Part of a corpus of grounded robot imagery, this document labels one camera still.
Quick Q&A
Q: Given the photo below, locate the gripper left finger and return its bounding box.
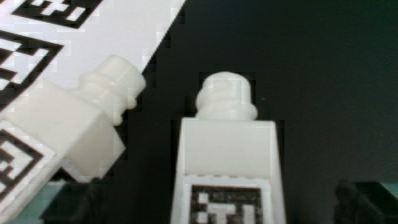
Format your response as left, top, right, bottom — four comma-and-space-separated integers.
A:
41, 181, 107, 224

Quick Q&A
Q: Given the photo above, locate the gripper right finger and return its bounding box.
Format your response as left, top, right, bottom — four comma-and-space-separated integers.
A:
334, 180, 398, 224

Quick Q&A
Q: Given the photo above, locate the white table leg with tag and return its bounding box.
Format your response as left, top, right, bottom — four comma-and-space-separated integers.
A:
171, 72, 286, 224

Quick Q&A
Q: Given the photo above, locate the white sheet with tags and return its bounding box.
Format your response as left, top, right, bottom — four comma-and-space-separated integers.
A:
0, 0, 187, 110

